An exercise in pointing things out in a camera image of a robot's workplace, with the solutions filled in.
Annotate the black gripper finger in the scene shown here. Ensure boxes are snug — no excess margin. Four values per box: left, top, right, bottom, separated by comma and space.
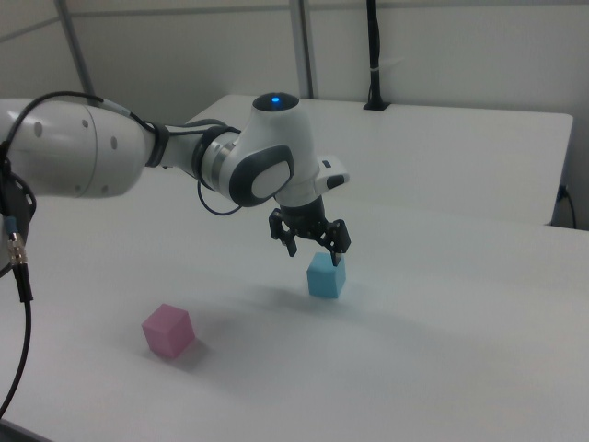
268, 207, 299, 259
318, 218, 353, 269

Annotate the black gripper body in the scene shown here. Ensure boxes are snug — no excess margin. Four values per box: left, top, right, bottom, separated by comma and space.
276, 194, 330, 240

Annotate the blue foam cube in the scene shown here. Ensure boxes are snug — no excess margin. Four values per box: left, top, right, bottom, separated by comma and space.
306, 250, 348, 300

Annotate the pink foam cube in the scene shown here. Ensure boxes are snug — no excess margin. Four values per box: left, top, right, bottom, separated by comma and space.
140, 302, 196, 359

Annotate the thin blue wrist cable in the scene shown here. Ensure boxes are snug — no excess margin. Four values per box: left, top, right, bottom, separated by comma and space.
197, 178, 244, 217

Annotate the wide grey partition post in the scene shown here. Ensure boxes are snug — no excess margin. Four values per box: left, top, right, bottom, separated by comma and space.
288, 0, 319, 100

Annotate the black clamp pole mount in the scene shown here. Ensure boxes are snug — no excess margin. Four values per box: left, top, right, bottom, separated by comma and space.
362, 0, 393, 112

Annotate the black cable at table edge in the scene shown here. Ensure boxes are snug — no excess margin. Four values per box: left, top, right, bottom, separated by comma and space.
557, 183, 579, 229

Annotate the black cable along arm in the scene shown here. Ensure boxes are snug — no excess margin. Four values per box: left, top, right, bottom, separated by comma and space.
0, 89, 160, 157

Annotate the black cable with metal connector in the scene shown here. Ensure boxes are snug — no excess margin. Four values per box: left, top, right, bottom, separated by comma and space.
0, 137, 37, 427

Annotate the thin grey partition post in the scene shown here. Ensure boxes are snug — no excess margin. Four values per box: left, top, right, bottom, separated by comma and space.
55, 0, 97, 95

